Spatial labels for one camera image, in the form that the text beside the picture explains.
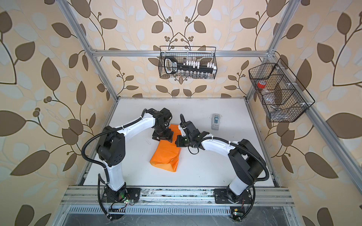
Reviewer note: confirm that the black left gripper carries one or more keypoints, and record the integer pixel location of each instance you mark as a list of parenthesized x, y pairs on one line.
[(169, 136)]

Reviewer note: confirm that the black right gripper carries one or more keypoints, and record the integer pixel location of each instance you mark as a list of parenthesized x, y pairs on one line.
[(178, 141)]

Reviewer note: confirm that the orange wrapping paper sheet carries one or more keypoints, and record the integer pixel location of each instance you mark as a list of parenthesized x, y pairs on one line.
[(166, 156)]

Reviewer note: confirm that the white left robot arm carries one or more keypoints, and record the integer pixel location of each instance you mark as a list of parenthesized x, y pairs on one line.
[(111, 146)]

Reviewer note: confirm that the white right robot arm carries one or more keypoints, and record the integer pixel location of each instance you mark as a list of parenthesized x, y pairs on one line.
[(249, 166)]

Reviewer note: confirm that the grey tape dispenser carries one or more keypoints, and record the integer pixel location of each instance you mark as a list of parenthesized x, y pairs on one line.
[(215, 125)]

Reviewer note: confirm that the black white tool in basket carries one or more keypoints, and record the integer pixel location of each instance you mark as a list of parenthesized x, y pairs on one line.
[(188, 67)]

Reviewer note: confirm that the red capped clear bottle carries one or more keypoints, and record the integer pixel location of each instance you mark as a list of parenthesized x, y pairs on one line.
[(268, 96)]

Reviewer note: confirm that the black wire basket back wall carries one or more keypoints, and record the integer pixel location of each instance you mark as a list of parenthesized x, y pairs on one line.
[(199, 53)]

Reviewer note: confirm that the black wire basket wall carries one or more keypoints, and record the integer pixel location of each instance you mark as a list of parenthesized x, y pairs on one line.
[(291, 96), (199, 53)]

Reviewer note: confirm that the aluminium frame post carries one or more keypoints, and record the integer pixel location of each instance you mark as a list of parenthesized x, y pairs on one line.
[(71, 19)]

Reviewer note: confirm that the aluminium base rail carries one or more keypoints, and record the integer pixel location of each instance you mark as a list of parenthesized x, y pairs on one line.
[(187, 196)]

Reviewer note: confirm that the black wire basket right wall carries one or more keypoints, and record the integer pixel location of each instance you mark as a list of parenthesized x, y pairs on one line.
[(291, 96)]

